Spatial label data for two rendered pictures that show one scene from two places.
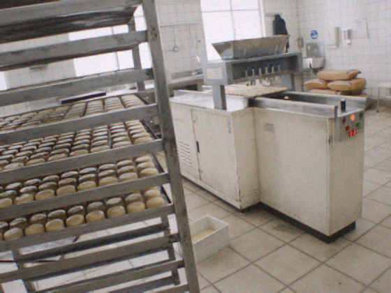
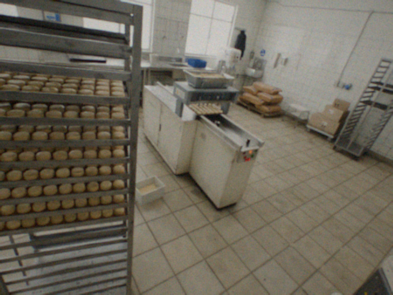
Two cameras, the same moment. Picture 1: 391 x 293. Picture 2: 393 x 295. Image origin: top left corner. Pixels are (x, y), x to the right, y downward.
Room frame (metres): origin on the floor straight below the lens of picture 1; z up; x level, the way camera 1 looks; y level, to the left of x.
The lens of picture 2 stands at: (-0.02, -0.05, 1.80)
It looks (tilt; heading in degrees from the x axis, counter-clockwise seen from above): 29 degrees down; 350
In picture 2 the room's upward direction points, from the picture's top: 11 degrees clockwise
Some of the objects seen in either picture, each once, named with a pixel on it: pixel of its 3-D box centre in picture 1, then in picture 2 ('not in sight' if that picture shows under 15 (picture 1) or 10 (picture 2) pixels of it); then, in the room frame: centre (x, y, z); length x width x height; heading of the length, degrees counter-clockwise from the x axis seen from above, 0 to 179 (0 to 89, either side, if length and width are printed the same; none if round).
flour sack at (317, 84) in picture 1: (324, 82); (256, 89); (5.89, -2.44, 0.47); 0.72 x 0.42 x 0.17; 120
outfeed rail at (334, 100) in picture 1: (262, 92); (207, 107); (2.71, -0.58, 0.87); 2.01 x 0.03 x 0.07; 26
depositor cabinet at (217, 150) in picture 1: (229, 141); (181, 127); (2.97, -0.28, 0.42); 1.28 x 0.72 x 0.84; 26
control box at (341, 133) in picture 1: (350, 124); (247, 154); (1.77, -0.88, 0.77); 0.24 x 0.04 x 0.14; 116
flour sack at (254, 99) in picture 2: (327, 93); (255, 98); (5.55, -2.36, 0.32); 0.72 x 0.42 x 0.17; 34
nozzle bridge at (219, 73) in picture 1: (255, 79); (204, 100); (2.54, -0.50, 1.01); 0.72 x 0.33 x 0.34; 116
